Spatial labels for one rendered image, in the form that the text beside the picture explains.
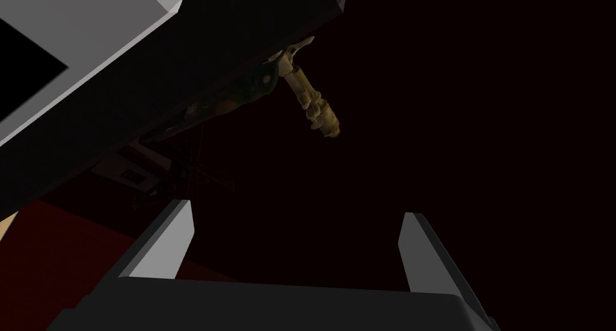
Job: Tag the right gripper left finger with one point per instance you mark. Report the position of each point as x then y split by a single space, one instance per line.
163 254

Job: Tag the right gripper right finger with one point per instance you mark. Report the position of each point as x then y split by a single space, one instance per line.
423 263

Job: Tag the white and black cabinet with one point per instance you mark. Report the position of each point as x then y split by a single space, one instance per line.
96 32

